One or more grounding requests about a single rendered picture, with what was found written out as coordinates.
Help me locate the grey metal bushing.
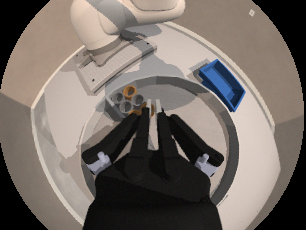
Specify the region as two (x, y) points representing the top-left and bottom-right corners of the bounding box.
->
(131, 93), (146, 110)
(112, 92), (127, 107)
(119, 100), (135, 116)

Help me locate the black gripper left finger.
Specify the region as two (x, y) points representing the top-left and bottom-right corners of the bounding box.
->
(81, 99), (151, 182)

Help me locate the blue plastic crate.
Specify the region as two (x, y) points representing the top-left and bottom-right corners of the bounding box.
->
(195, 59), (246, 113)

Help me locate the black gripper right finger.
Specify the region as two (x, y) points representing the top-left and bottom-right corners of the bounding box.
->
(155, 99), (224, 183)

